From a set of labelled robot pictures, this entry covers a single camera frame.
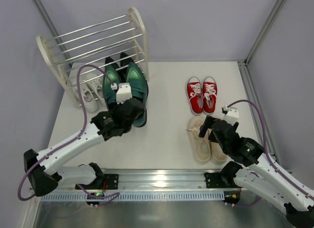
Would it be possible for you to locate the aluminium right frame rail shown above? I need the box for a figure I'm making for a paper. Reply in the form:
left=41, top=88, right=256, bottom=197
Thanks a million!
left=237, top=61, right=278, bottom=162

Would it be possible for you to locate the white metal shoe shelf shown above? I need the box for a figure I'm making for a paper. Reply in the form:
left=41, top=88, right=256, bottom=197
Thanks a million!
left=36, top=7, right=149, bottom=108

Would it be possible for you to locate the red canvas sneaker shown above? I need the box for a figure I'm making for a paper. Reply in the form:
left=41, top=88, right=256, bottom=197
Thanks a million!
left=203, top=77, right=217, bottom=114
left=186, top=76, right=204, bottom=115

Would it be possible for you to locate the slotted grey cable duct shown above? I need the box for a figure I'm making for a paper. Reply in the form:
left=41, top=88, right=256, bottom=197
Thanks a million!
left=41, top=190, right=225, bottom=202

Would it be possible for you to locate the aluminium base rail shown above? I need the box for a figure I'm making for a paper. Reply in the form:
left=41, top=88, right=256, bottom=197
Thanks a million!
left=52, top=166, right=238, bottom=190

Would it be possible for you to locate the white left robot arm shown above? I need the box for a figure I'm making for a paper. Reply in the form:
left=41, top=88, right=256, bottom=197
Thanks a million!
left=24, top=98, right=145, bottom=197

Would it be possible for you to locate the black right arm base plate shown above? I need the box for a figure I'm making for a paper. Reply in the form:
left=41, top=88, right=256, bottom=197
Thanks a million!
left=204, top=172, right=224, bottom=189

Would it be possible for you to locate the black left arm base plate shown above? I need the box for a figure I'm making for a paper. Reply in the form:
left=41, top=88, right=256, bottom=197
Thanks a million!
left=81, top=173, right=119, bottom=190

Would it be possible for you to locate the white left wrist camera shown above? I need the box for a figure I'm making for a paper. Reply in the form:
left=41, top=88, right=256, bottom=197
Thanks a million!
left=110, top=83, right=132, bottom=104

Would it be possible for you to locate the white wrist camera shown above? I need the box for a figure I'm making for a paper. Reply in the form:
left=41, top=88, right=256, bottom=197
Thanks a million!
left=222, top=106, right=239, bottom=126
left=110, top=83, right=132, bottom=104

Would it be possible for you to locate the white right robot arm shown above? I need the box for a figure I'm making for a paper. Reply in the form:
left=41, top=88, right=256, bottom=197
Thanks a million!
left=199, top=116, right=314, bottom=228

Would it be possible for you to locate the beige lace sneaker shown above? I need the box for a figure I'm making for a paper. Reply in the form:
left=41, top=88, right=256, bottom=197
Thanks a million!
left=186, top=116, right=211, bottom=165
left=209, top=131, right=228, bottom=165

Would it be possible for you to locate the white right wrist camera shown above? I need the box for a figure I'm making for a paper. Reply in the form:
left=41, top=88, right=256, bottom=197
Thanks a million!
left=222, top=106, right=239, bottom=126

